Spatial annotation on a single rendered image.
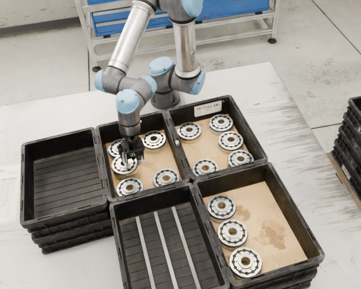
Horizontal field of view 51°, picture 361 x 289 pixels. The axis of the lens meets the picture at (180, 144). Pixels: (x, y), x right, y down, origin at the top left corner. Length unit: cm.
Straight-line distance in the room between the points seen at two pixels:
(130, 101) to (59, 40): 294
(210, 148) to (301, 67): 203
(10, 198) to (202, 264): 91
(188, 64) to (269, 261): 86
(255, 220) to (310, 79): 213
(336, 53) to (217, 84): 183
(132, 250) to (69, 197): 35
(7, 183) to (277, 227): 118
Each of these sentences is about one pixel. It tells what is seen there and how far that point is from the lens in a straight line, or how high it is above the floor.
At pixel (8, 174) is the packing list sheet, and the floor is 70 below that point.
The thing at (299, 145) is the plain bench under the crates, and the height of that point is 70.
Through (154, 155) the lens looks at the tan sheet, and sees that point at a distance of 156.
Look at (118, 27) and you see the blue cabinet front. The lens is 335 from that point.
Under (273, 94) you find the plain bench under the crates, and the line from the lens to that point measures 204.
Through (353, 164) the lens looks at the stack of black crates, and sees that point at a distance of 235.
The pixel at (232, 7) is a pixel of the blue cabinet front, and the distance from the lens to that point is 345.
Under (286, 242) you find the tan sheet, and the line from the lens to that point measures 135.
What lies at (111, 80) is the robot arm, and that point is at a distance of 136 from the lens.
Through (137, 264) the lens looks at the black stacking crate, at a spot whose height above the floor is 83.
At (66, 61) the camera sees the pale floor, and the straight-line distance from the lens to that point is 378.
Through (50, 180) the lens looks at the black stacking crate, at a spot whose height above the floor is 83.
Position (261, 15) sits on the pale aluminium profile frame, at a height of 29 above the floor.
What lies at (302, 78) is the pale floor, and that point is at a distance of 334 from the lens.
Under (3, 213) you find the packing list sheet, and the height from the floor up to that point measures 70.
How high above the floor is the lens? 200
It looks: 47 degrees down
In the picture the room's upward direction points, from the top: 5 degrees counter-clockwise
